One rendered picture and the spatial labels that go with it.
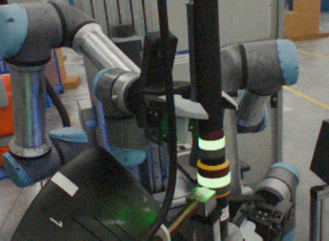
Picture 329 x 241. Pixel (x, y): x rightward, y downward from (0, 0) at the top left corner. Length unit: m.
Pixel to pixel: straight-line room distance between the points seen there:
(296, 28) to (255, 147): 10.20
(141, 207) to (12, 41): 0.54
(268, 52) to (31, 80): 0.59
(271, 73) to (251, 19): 1.76
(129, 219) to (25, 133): 0.64
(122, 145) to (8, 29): 0.38
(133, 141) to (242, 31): 2.00
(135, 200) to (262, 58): 0.54
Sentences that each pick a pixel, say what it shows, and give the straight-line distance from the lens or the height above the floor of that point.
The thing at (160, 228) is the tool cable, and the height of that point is 1.40.
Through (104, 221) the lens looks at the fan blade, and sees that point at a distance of 0.46.
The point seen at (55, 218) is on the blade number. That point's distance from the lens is 0.43.
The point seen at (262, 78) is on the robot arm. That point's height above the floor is 1.43.
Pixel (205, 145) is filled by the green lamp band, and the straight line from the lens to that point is 0.47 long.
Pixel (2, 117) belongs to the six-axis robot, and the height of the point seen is 0.61.
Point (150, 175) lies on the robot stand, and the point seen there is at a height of 1.01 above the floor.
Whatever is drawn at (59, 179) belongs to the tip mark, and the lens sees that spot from 0.46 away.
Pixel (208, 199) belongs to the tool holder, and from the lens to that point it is 0.47.
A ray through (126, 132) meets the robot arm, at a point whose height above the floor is 1.40.
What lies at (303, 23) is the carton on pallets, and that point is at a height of 0.53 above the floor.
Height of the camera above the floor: 1.63
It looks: 18 degrees down
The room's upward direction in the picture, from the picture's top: 6 degrees counter-clockwise
